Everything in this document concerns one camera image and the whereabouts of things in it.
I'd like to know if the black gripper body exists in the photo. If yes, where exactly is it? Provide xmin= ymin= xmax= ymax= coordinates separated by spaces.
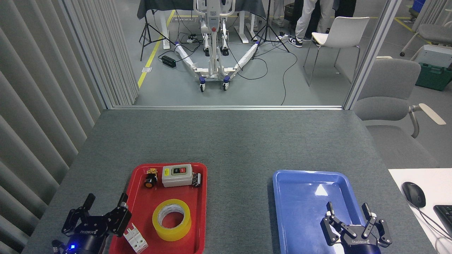
xmin=53 ymin=225 xmax=110 ymax=254
xmin=340 ymin=235 xmax=383 ymax=254

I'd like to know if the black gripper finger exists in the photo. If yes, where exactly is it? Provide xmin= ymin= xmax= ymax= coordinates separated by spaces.
xmin=361 ymin=203 xmax=393 ymax=248
xmin=320 ymin=202 xmax=357 ymax=247
xmin=62 ymin=193 xmax=96 ymax=237
xmin=104 ymin=193 xmax=132 ymax=237

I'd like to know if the yellow tape roll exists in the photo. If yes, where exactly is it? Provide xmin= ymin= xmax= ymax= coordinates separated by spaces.
xmin=152 ymin=199 xmax=192 ymax=242

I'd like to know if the white circuit breaker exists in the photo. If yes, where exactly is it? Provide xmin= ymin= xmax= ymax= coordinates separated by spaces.
xmin=123 ymin=222 xmax=149 ymax=254

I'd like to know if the blue plastic tray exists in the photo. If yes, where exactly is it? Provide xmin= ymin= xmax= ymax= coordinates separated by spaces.
xmin=272 ymin=170 xmax=368 ymax=254

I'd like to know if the black computer mouse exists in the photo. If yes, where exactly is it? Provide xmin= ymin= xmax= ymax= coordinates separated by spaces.
xmin=402 ymin=182 xmax=426 ymax=208

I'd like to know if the black orange push button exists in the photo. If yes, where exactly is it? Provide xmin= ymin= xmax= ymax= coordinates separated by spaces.
xmin=144 ymin=169 xmax=158 ymax=189

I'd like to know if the red plastic tray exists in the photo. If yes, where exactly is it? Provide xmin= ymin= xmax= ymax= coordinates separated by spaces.
xmin=109 ymin=163 xmax=208 ymax=254

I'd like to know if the black keyboard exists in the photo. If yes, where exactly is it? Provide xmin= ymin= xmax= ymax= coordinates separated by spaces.
xmin=433 ymin=205 xmax=452 ymax=237

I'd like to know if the white desk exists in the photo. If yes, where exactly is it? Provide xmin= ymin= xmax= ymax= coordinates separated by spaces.
xmin=388 ymin=168 xmax=452 ymax=254

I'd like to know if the grey office chair with armrest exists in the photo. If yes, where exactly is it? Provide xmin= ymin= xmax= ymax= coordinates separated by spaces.
xmin=353 ymin=56 xmax=447 ymax=169

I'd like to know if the green plastic crate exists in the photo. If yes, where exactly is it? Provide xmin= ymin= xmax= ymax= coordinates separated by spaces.
xmin=415 ymin=63 xmax=452 ymax=91

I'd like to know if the white box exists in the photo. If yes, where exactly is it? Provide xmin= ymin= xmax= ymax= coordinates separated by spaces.
xmin=411 ymin=44 xmax=452 ymax=68

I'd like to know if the black tripod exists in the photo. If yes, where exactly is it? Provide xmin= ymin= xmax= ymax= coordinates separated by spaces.
xmin=139 ymin=0 xmax=175 ymax=61
xmin=251 ymin=0 xmax=290 ymax=53

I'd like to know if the white plastic chair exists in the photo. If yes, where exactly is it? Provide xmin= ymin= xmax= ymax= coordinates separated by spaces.
xmin=304 ymin=16 xmax=370 ymax=87

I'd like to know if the grey padded chair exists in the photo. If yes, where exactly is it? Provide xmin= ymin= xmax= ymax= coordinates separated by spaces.
xmin=400 ymin=21 xmax=452 ymax=57

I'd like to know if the person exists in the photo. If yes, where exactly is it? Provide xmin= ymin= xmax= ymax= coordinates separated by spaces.
xmin=318 ymin=0 xmax=357 ymax=34
xmin=288 ymin=0 xmax=320 ymax=48

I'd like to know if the white wheeled stand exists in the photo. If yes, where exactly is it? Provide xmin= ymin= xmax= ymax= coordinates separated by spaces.
xmin=174 ymin=0 xmax=260 ymax=93

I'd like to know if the black mouse cable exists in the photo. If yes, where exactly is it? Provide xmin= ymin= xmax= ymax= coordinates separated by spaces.
xmin=411 ymin=203 xmax=452 ymax=244

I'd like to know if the grey switch box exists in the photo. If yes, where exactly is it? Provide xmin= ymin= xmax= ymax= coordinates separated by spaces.
xmin=162 ymin=164 xmax=193 ymax=188

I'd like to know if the black floor cable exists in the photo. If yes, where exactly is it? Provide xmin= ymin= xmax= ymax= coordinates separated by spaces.
xmin=281 ymin=46 xmax=299 ymax=105

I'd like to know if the silver frame post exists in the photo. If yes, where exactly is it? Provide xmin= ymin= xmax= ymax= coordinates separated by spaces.
xmin=343 ymin=0 xmax=403 ymax=110

